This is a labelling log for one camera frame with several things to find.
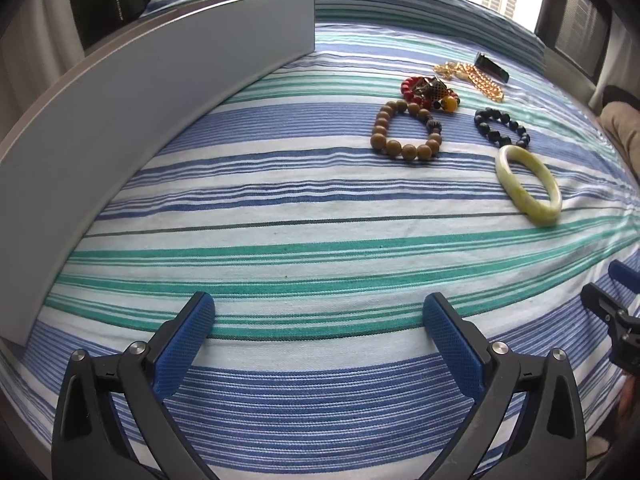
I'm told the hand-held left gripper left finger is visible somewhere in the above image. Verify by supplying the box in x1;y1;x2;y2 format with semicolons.
51;291;221;480

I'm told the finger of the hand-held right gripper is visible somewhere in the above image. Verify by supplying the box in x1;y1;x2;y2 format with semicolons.
608;260;640;292
581;282;632;332

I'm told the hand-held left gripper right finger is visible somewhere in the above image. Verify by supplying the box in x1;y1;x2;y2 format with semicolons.
422;292;588;480

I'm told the pale green jade bangle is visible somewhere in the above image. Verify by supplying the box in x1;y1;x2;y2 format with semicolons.
495;145;563;226

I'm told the black bead bracelet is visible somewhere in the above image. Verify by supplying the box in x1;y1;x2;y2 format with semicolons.
474;108;532;150

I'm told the brown wooden bead bracelet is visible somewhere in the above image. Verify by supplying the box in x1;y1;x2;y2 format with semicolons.
370;99;445;162

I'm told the grey storage box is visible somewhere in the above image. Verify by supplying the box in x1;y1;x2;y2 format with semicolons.
0;0;316;348

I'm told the gold chain necklace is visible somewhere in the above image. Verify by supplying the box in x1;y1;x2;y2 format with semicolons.
433;60;505;104

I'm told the red bead bracelet with charm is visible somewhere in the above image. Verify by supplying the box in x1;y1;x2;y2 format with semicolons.
400;75;461;113

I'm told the beige folded cloth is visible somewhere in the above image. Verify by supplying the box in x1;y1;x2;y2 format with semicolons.
599;101;640;181

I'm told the black hair clip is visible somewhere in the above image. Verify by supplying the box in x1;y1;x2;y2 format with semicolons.
474;53;511;84

